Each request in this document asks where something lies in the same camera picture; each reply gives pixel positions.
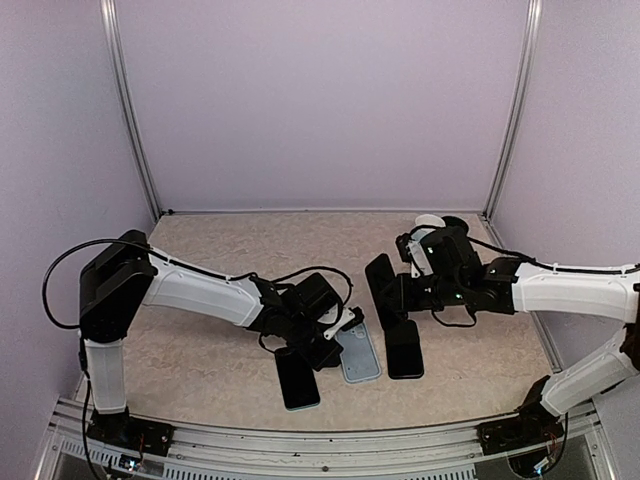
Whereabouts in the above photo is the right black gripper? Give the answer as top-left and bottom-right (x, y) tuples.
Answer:
(381, 272), (467, 312)

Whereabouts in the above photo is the light blue phone case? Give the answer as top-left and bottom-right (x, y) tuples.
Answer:
(336, 323), (382, 384)

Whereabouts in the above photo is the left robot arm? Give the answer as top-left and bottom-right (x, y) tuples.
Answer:
(79, 230), (360, 445)

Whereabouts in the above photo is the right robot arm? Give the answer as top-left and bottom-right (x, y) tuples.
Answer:
(390, 225), (639, 444)

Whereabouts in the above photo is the black phone teal edge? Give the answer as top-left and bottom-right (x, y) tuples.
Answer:
(275, 347), (320, 411)

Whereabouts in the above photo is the dark green mug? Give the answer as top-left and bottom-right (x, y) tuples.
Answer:
(442, 215), (470, 235)

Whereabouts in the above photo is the light blue mug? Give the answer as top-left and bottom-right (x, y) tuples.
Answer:
(410, 214), (446, 241)

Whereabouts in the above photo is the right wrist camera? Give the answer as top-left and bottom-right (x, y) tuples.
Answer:
(395, 233), (432, 278)

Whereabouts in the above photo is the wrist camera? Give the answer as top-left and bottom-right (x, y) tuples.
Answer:
(318, 306), (364, 340)
(395, 233), (432, 278)

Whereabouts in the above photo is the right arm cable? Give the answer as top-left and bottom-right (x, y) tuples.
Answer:
(434, 227), (640, 329)

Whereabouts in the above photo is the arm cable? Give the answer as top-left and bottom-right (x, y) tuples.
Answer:
(41, 237), (354, 331)
(434, 227), (640, 329)

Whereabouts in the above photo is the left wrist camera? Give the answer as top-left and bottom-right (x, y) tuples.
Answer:
(318, 306), (364, 340)

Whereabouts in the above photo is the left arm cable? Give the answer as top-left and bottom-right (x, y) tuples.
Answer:
(41, 237), (354, 331)

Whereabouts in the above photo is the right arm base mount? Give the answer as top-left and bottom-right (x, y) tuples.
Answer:
(477, 375), (565, 455)

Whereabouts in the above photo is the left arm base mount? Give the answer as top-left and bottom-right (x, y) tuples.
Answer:
(87, 409), (175, 457)

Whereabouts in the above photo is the aluminium frame rail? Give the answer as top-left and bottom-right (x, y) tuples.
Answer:
(34, 394), (616, 480)

